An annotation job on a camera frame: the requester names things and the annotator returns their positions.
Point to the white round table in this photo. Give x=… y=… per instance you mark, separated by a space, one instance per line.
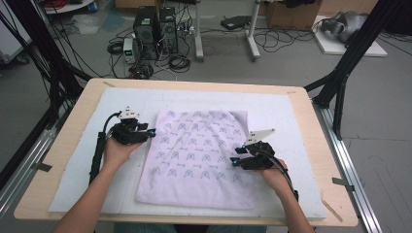
x=68 y=7

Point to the small white power supply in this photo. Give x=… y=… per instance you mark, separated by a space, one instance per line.
x=129 y=50

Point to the black tape piece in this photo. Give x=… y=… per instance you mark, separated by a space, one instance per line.
x=43 y=167

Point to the white floor board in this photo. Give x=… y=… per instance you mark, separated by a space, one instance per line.
x=333 y=48

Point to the lilac printed towel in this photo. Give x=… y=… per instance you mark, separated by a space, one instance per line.
x=194 y=181

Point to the brown cardboard box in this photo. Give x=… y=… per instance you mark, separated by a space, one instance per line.
x=291 y=16

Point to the black computer tower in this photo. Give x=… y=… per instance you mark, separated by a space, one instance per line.
x=168 y=29
x=145 y=32

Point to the grey rounded device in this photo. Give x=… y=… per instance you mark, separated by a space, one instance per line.
x=351 y=22

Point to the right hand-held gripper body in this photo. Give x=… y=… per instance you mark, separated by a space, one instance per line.
x=260 y=160

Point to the black flat device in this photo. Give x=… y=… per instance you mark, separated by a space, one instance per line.
x=234 y=22

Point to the person's left hand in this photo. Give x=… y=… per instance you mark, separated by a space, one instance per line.
x=115 y=155

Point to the white grid mat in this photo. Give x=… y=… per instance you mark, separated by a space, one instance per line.
x=278 y=106

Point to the white table stand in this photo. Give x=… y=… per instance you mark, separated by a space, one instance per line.
x=198 y=32

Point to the person's blue jeans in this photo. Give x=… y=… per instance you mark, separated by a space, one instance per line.
x=145 y=228

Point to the person's right hand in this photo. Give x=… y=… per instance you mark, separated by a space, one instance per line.
x=277 y=181

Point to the aluminium rail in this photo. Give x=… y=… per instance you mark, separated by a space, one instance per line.
x=350 y=168
x=29 y=161

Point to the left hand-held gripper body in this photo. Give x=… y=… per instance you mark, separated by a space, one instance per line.
x=128 y=134

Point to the grey tape piece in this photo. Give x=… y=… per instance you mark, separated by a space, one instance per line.
x=343 y=183

